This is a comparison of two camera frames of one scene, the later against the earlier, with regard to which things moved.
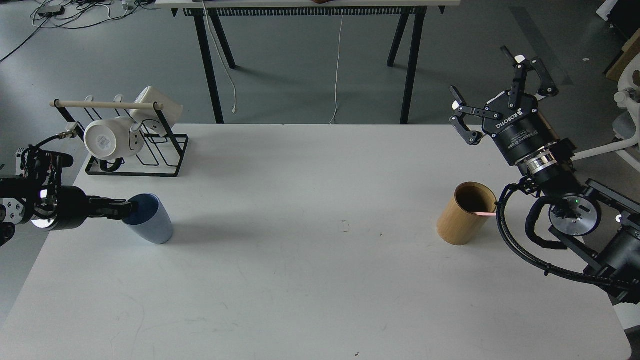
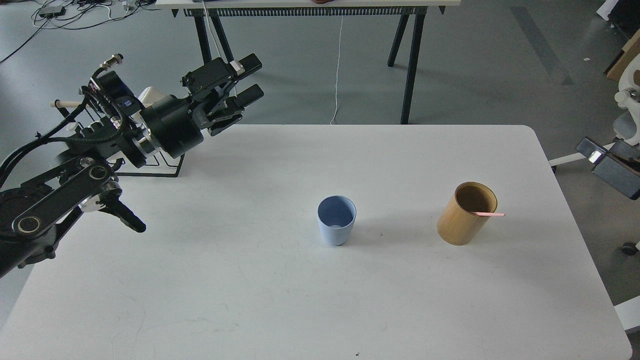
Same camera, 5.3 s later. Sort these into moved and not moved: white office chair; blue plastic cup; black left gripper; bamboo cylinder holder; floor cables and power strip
Moved: blue plastic cup; black left gripper
Not moved: bamboo cylinder holder; white office chair; floor cables and power strip
